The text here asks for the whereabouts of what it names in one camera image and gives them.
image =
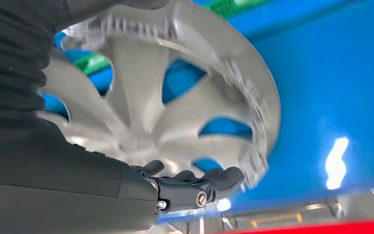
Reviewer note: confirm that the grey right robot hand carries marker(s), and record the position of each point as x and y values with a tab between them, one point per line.
61	193

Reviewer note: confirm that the blue metal shelf rack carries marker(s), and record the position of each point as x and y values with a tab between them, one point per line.
319	80

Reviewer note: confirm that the green plastic crate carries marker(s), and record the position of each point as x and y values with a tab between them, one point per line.
91	64
235	6

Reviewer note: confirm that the red barrier beam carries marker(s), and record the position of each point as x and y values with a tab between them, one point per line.
335	229

